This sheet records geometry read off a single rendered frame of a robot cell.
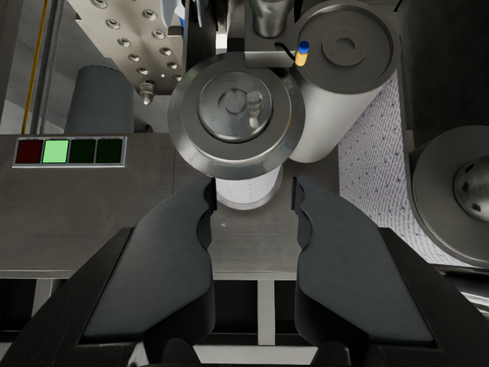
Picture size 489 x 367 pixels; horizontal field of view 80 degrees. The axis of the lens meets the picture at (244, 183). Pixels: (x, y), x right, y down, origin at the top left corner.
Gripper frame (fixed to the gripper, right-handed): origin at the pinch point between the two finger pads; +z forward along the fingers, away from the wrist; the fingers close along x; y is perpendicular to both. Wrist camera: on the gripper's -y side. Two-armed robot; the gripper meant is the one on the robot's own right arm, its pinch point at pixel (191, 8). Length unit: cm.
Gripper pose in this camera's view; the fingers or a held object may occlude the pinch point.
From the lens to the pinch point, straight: 44.5
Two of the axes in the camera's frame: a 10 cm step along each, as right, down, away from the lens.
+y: 0.0, 9.8, -2.1
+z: 0.3, 2.1, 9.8
